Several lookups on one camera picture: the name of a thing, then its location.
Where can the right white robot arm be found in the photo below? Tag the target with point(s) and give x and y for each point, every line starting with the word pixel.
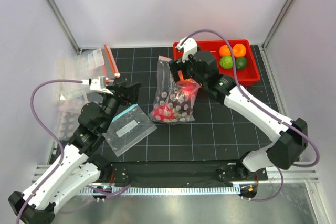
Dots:
pixel 287 142

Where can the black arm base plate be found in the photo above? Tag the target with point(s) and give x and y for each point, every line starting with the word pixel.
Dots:
pixel 174 173

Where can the pink dragon fruit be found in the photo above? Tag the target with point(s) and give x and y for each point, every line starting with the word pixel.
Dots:
pixel 164 114

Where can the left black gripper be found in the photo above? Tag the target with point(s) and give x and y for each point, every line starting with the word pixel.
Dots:
pixel 130 93

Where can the pink-dotted bag on table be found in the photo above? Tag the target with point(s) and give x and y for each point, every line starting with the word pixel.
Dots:
pixel 69 110

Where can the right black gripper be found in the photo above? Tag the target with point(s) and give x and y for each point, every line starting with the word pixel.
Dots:
pixel 177 65

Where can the red plastic tray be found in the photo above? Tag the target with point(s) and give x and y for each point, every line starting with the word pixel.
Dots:
pixel 247 76

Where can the light green bumpy fruit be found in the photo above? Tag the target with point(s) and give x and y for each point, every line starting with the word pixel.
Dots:
pixel 226 62

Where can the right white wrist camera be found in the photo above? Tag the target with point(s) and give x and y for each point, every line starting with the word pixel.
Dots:
pixel 188 47

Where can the right aluminium corner post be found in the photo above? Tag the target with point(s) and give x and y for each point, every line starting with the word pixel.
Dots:
pixel 278 21

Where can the dark green lime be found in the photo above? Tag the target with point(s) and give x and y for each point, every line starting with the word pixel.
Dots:
pixel 240 63

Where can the perforated metal rail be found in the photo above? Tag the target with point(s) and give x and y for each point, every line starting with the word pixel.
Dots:
pixel 134 191

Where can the clear blue-zip bag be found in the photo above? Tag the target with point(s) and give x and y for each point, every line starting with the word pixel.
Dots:
pixel 128 128

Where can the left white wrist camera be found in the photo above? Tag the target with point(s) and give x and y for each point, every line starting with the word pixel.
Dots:
pixel 99 84

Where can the aluminium corner post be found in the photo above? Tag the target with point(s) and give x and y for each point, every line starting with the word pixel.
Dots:
pixel 278 21
pixel 63 25

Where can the red apple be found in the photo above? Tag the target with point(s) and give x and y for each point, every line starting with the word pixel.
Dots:
pixel 189 89

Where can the stack of orange-zip bags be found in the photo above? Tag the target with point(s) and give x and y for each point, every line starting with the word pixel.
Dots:
pixel 90 63

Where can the black grid mat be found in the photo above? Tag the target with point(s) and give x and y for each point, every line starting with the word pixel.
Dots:
pixel 216 132

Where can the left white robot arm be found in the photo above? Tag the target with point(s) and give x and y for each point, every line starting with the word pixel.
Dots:
pixel 78 165

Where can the pink-dotted zip bag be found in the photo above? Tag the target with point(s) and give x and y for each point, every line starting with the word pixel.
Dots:
pixel 169 94

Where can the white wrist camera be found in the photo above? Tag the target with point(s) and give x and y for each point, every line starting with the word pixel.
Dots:
pixel 99 84
pixel 188 47

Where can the aluminium front frame bar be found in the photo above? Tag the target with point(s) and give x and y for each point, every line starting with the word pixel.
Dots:
pixel 293 175

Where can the left aluminium corner post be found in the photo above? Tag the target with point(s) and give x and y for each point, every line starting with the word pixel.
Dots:
pixel 63 25

